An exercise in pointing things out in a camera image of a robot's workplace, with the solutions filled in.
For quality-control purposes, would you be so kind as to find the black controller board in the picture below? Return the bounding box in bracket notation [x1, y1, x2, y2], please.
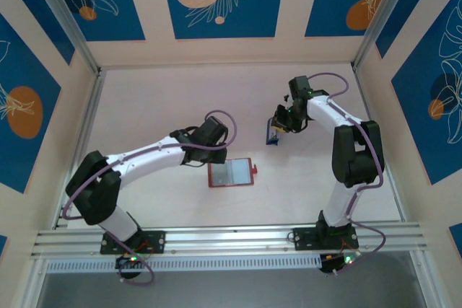
[115, 254, 147, 280]
[319, 252, 362, 275]

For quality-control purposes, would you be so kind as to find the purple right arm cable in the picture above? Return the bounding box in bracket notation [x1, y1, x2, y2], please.
[308, 71, 387, 276]

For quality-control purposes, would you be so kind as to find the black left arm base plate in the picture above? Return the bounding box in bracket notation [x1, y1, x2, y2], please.
[100, 230, 166, 255]

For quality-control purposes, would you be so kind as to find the aluminium side rail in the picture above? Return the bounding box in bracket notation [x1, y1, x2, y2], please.
[53, 69, 106, 229]
[352, 64, 407, 222]

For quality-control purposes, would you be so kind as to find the black right controller board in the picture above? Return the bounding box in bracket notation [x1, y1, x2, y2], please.
[319, 252, 362, 275]

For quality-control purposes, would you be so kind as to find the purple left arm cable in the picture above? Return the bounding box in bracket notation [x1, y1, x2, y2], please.
[61, 109, 238, 286]

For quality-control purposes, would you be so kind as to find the red leather card holder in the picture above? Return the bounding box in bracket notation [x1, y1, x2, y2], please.
[207, 157, 259, 189]

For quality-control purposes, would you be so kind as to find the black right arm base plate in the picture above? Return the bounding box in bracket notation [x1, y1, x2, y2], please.
[292, 227, 359, 251]

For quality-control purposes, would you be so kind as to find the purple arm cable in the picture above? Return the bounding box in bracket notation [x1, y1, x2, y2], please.
[308, 71, 387, 276]
[61, 109, 238, 286]

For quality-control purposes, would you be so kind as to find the white slotted cable duct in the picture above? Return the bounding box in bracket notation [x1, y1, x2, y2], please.
[45, 254, 324, 273]

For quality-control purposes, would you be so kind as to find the aluminium mounting rail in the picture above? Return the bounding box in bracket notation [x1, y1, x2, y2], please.
[30, 221, 432, 259]

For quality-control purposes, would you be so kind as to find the black left controller board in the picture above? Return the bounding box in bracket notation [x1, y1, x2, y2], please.
[115, 254, 147, 280]

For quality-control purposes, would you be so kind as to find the aluminium corner post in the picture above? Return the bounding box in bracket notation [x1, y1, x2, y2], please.
[27, 0, 101, 74]
[352, 0, 413, 71]

